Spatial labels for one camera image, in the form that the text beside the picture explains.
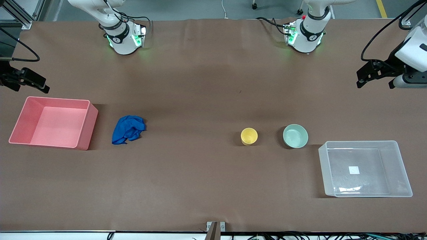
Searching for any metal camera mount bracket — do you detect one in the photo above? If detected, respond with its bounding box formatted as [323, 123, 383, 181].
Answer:
[206, 221, 226, 240]

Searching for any green bowl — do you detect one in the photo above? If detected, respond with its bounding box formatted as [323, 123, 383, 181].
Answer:
[283, 124, 309, 149]

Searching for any blue cloth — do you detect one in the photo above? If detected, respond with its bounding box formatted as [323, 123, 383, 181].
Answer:
[112, 115, 147, 145]

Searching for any black base cable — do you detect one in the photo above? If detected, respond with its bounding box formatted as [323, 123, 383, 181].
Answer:
[256, 17, 289, 35]
[127, 15, 154, 32]

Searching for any white table edge rail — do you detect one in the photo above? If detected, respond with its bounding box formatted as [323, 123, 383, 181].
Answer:
[0, 231, 427, 240]

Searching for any black left base cable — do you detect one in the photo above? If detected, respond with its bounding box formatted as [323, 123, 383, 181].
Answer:
[256, 17, 289, 35]

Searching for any clear plastic box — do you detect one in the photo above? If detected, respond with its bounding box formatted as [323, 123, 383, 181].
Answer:
[318, 140, 413, 198]

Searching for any yellow cup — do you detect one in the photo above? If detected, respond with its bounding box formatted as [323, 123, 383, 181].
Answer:
[241, 128, 258, 146]

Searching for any black cable bundle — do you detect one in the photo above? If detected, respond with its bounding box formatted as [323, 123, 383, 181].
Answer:
[230, 231, 427, 240]

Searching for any aluminium frame profile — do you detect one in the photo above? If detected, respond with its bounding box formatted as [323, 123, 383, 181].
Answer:
[400, 0, 427, 27]
[0, 0, 45, 30]

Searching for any black right base cable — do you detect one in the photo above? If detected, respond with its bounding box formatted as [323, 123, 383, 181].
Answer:
[127, 15, 154, 32]

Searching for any pink plastic box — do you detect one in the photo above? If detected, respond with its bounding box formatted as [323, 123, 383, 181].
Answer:
[8, 96, 99, 151]

